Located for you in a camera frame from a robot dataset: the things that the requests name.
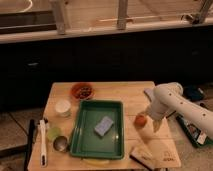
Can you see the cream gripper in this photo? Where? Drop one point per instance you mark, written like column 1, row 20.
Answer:
column 156, row 123

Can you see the orange apple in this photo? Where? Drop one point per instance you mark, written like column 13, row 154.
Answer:
column 140, row 121

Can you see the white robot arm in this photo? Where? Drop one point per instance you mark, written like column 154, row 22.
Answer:
column 169, row 96

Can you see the white paper cup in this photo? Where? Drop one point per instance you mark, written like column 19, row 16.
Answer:
column 63, row 108

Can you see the small metal cup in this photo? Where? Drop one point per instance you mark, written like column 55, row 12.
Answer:
column 60, row 144

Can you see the light green cup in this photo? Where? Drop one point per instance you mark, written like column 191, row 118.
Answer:
column 53, row 133

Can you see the grey triangular cloth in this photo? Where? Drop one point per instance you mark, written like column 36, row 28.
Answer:
column 149, row 93

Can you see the blue sponge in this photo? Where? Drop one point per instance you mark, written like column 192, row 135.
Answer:
column 103, row 126

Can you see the wooden block with dark edge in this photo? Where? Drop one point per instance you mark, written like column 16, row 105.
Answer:
column 143, row 157

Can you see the green plastic tray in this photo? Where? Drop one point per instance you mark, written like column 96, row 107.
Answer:
column 86, row 143

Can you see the green bin with items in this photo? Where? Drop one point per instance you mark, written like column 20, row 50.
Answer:
column 192, row 132

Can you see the orange bowl with food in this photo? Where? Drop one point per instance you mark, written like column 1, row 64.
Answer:
column 82, row 91

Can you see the yellow banana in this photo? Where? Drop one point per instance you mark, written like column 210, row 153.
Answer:
column 96, row 162

